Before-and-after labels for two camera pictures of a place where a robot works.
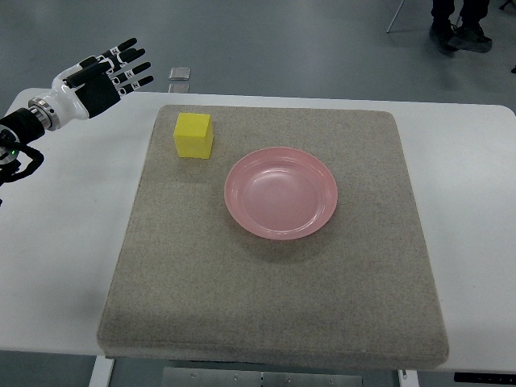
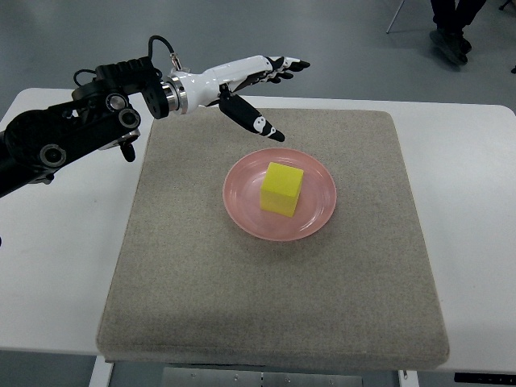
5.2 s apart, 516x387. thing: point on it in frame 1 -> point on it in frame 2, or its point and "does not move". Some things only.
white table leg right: [411, 379] does not move
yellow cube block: [193, 135] -> [280, 189]
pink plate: [280, 193] does not move
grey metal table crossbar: [251, 376] does not move
